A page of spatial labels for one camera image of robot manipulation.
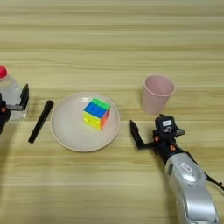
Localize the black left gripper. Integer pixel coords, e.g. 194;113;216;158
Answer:
0;83;31;136

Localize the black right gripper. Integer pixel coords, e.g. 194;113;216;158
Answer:
129;119;186;165

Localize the clear red-capped water bottle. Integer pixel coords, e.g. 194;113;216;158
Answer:
0;65;30;122

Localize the pink plastic cup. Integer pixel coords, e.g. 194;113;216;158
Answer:
141;74;177;116

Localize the black marker pen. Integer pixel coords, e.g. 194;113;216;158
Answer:
27;99;55;144

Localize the right gripper labelled black box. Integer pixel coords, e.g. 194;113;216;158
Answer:
154;114;178;136

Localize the colourful puzzle cube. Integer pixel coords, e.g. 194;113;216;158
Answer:
82;97;112;131

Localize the cream round plate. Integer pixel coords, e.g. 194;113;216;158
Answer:
50;91;122;153

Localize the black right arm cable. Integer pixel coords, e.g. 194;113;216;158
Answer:
203;171;224;191

